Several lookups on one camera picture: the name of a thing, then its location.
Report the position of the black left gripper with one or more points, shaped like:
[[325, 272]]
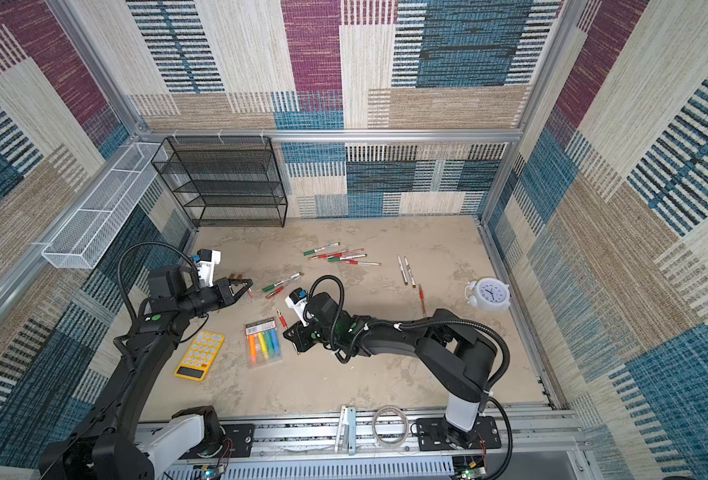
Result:
[[224, 293]]

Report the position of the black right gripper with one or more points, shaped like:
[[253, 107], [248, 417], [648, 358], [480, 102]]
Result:
[[299, 332]]

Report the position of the red gel pen diagonal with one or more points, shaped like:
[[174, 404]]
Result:
[[282, 319]]

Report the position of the red gel pen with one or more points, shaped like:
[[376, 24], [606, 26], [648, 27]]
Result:
[[275, 292], [363, 263], [338, 254], [423, 301]]

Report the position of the brown capped white marker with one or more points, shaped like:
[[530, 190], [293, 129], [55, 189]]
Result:
[[409, 273]]

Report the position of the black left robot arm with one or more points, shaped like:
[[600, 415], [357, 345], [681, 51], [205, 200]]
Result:
[[103, 445]]

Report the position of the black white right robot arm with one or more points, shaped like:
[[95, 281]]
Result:
[[468, 358]]

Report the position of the highlighter pack in clear case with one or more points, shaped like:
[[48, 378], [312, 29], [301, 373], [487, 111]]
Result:
[[262, 342]]

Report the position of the yellow calculator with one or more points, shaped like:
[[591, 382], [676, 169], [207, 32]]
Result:
[[200, 356]]

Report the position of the green marker top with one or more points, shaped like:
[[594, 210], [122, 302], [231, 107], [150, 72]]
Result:
[[321, 249]]

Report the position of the white alarm clock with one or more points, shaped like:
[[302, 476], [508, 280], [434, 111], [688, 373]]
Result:
[[490, 294]]

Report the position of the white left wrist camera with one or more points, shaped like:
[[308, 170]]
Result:
[[206, 260]]

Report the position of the black wire mesh shelf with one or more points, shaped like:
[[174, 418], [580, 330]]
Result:
[[224, 181]]

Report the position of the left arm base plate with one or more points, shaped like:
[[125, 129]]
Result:
[[237, 441]]

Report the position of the metal bracket on rail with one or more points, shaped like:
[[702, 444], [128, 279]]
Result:
[[346, 433]]

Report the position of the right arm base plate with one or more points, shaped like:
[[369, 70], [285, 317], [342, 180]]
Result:
[[436, 434]]

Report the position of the white wire mesh basket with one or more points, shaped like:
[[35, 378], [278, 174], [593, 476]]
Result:
[[86, 236]]

